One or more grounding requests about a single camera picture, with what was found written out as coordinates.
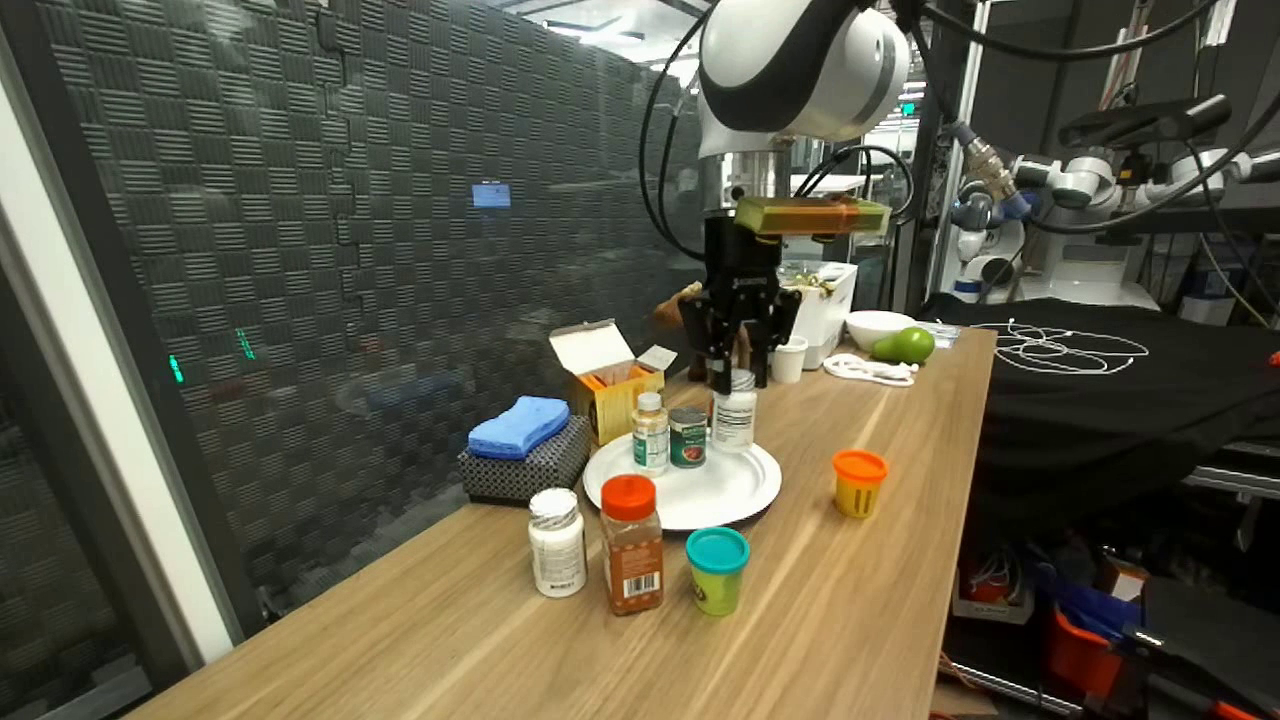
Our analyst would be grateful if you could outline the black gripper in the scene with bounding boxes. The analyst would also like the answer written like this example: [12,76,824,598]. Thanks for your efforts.
[675,211,803,397]

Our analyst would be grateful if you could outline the grey lidded glass jar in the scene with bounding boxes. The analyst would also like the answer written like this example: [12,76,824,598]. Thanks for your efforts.
[667,405,710,473]

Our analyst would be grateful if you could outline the small yellow-label vitamin bottle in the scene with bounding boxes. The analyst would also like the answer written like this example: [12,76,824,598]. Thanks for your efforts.
[626,389,670,475]

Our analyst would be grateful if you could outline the yellow tub orange lid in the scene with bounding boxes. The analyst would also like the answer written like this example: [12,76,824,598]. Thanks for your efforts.
[829,445,890,522]

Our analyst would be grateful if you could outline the green tub teal lid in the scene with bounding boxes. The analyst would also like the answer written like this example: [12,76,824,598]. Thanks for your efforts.
[682,522,755,620]

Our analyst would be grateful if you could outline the white round plate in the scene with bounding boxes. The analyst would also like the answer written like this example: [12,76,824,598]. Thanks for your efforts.
[580,424,789,536]

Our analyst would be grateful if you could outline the white paper cup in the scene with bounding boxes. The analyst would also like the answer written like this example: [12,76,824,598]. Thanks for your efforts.
[769,334,811,389]

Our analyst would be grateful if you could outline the brown moose plush toy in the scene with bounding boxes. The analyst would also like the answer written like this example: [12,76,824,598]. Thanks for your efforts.
[649,276,717,393]

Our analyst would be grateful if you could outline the white crumpled paper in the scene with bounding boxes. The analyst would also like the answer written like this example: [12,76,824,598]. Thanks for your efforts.
[818,346,925,393]

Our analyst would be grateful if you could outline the white bowl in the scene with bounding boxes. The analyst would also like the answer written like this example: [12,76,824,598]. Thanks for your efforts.
[845,307,925,359]

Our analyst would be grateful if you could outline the open yellow cardboard box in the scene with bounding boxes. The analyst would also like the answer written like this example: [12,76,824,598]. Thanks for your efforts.
[545,316,680,448]

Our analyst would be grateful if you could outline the green fruit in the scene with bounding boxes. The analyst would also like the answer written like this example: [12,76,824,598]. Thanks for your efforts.
[871,324,939,369]

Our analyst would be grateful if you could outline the blue folded cloth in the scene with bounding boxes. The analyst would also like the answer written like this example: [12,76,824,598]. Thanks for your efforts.
[465,393,576,464]

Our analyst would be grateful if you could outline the spice jar orange lid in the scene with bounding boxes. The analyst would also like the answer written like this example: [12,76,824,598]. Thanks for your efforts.
[597,473,667,620]

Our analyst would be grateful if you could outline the grey fabric box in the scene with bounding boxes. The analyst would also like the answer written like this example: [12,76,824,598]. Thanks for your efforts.
[456,414,597,509]

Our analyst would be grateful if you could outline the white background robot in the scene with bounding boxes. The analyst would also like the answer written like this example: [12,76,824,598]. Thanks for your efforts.
[934,92,1280,316]

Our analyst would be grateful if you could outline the black covered table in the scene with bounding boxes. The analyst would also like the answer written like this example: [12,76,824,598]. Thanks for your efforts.
[976,290,1280,536]

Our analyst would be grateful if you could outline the red bin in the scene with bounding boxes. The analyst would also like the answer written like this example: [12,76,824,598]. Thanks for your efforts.
[1039,596,1137,702]

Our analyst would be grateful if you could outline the thin white cable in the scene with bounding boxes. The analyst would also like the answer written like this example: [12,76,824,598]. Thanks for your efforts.
[991,316,1151,380]

